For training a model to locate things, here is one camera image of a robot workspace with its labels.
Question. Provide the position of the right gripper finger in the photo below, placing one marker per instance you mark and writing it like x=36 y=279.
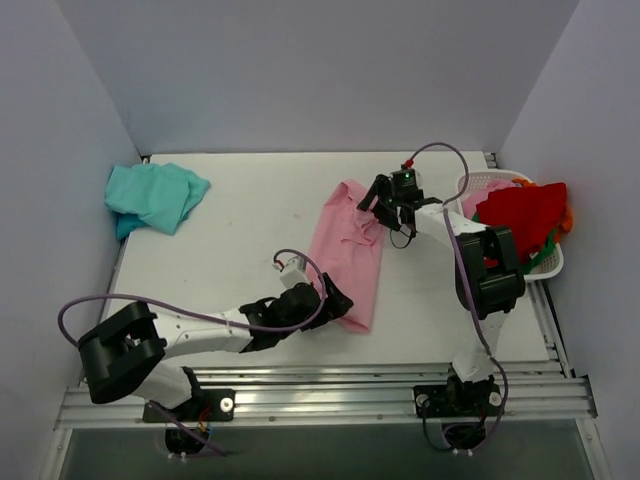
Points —
x=386 y=216
x=377 y=197

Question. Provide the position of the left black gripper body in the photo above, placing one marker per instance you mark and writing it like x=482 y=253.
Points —
x=326 y=302

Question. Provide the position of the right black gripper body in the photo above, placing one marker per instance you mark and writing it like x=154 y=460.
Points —
x=386 y=201

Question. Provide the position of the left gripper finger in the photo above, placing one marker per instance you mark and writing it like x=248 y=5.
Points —
x=336 y=303
x=318 y=321

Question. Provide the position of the pink t shirt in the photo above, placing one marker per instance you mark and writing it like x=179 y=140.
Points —
x=347 y=245
x=470 y=203

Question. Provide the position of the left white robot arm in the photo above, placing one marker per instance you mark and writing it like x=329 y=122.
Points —
x=127 y=353

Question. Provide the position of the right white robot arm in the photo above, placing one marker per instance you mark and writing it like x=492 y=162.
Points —
x=488 y=278

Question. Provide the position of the white plastic basket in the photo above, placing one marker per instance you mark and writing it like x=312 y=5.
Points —
x=482 y=178

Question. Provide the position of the pink t shirt in basket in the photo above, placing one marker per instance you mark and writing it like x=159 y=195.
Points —
x=470 y=203

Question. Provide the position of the red t shirt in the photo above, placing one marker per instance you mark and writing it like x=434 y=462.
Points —
x=530 y=213

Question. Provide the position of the green t shirt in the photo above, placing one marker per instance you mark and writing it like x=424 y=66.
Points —
x=540 y=258

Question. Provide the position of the orange t shirt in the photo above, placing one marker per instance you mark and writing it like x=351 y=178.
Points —
x=566 y=222

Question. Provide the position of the teal t shirt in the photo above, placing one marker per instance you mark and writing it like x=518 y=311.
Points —
x=154 y=196

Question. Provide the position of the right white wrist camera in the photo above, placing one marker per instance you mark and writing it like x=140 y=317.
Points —
x=412 y=167

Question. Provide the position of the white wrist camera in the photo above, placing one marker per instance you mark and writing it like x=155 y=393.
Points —
x=412 y=167
x=292 y=272

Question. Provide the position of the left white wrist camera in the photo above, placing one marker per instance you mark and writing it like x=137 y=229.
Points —
x=292 y=272

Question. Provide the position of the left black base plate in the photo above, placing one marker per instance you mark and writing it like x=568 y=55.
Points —
x=215 y=402

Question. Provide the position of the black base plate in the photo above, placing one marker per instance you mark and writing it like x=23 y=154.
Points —
x=215 y=402
x=457 y=400

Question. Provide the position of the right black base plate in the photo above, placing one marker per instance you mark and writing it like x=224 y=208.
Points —
x=457 y=400

